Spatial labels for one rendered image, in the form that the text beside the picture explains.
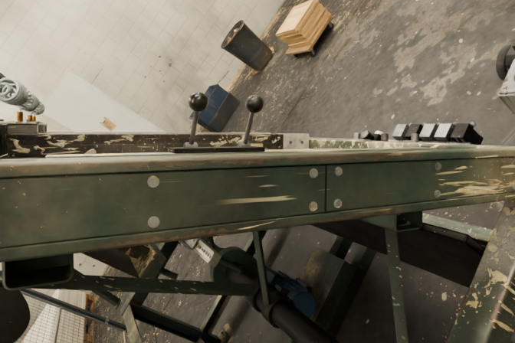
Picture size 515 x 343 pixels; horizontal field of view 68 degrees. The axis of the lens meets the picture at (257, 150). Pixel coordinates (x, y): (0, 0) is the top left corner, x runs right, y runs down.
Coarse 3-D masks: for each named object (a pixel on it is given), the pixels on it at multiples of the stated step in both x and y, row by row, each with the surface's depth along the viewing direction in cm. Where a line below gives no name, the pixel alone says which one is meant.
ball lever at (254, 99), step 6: (252, 96) 77; (258, 96) 77; (246, 102) 78; (252, 102) 77; (258, 102) 77; (252, 108) 77; (258, 108) 77; (252, 114) 79; (252, 120) 80; (246, 132) 81; (246, 138) 82; (240, 144) 82; (246, 144) 83
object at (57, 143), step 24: (0, 120) 118; (24, 144) 116; (48, 144) 119; (72, 144) 122; (96, 144) 125; (120, 144) 129; (144, 144) 132; (168, 144) 136; (216, 144) 144; (264, 144) 152; (288, 144) 157
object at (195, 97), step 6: (192, 96) 72; (198, 96) 71; (204, 96) 72; (192, 102) 72; (198, 102) 71; (204, 102) 72; (192, 108) 72; (198, 108) 72; (204, 108) 73; (192, 120) 75; (192, 126) 75; (192, 132) 76; (192, 138) 77; (186, 144) 77; (192, 144) 77
